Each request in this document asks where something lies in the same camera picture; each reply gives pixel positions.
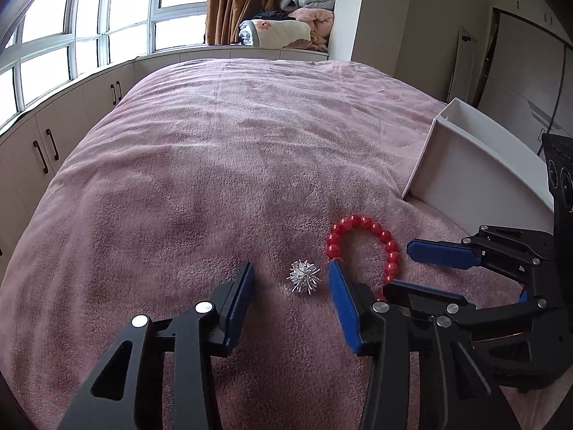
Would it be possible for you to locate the white window seat cabinet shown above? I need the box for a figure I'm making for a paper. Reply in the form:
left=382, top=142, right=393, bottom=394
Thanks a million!
left=0, top=44, right=330, bottom=278

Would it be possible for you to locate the white leaning board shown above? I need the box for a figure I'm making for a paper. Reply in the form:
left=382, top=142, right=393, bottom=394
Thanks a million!
left=448, top=24, right=478, bottom=105

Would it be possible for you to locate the bay window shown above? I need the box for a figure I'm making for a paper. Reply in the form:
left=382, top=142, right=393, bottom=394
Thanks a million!
left=0, top=0, right=211, bottom=132

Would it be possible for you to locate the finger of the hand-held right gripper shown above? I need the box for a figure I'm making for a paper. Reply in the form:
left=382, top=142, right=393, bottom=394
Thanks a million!
left=406, top=225, right=557, bottom=287
left=384, top=279, right=565, bottom=342

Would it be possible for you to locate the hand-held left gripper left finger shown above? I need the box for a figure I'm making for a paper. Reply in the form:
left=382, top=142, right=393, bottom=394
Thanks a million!
left=57, top=261, right=256, bottom=430

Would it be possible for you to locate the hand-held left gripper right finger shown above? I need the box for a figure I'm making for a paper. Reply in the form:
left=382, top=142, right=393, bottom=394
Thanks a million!
left=328, top=260, right=522, bottom=430

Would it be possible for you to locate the red bead bracelet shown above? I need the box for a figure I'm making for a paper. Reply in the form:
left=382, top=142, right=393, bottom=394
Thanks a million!
left=326, top=215, right=401, bottom=302

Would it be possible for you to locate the white wardrobe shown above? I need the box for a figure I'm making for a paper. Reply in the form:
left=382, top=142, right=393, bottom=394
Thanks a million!
left=477, top=6, right=573, bottom=158

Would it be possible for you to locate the white storage box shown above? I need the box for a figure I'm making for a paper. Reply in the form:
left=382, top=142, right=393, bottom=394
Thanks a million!
left=401, top=97, right=556, bottom=236

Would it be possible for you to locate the pink folded blanket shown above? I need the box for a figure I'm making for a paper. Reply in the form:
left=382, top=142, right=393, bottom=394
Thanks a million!
left=293, top=8, right=336, bottom=53

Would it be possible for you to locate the silver spiky brooch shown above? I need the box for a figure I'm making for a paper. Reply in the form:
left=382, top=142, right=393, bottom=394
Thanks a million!
left=286, top=258, right=322, bottom=295

